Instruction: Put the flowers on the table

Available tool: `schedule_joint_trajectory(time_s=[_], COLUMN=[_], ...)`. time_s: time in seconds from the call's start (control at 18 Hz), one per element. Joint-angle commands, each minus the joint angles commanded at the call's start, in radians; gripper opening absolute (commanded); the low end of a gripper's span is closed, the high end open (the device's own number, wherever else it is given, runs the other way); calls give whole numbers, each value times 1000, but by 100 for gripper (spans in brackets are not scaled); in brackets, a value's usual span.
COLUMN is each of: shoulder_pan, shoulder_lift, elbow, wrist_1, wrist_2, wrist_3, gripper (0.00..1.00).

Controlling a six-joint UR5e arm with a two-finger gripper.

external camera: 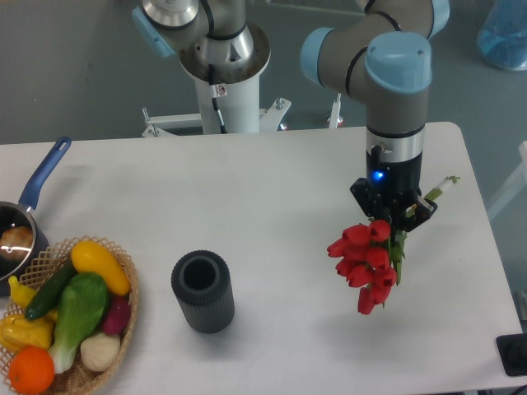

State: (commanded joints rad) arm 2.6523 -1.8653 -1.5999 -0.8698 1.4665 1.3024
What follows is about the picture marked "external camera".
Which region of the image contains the brown bread roll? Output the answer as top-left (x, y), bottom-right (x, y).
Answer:
top-left (1, 226), bottom-right (33, 262)

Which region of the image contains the green bok choy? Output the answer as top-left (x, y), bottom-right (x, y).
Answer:
top-left (49, 272), bottom-right (110, 374)

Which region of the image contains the black device at edge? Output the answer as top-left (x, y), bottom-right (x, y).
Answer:
top-left (496, 333), bottom-right (526, 377)

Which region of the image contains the red tulip bouquet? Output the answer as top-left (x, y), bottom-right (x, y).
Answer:
top-left (327, 175), bottom-right (461, 316)

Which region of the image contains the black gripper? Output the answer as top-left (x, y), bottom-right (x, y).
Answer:
top-left (350, 145), bottom-right (437, 231)

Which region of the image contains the white garlic bulb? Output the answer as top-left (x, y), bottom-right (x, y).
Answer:
top-left (80, 332), bottom-right (120, 372)

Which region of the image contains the yellow orange pumpkin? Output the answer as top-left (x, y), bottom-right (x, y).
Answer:
top-left (1, 314), bottom-right (54, 354)

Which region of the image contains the yellow squash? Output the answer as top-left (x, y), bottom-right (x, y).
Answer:
top-left (71, 240), bottom-right (131, 296)

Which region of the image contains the yellow pepper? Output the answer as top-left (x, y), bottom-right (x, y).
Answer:
top-left (8, 276), bottom-right (37, 310)

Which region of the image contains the green cucumber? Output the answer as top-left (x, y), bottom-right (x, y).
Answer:
top-left (25, 261), bottom-right (77, 320)

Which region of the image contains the orange fruit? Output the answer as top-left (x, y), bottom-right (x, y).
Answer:
top-left (8, 346), bottom-right (55, 394)

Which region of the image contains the dark grey ribbed vase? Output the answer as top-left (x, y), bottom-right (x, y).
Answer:
top-left (170, 250), bottom-right (236, 334)

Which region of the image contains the black cable on pedestal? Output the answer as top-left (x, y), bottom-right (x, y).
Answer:
top-left (207, 63), bottom-right (228, 135)

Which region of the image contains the blue handled saucepan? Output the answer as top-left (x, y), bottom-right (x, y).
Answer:
top-left (1, 137), bottom-right (72, 297)

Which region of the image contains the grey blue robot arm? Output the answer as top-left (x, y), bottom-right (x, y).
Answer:
top-left (132, 1), bottom-right (450, 232)

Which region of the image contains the woven wicker basket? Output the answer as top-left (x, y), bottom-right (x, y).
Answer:
top-left (0, 235), bottom-right (140, 395)

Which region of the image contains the blue transparent container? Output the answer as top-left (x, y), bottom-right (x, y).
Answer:
top-left (476, 0), bottom-right (526, 71)

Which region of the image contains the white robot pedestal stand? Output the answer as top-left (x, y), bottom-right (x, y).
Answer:
top-left (142, 22), bottom-right (291, 137)

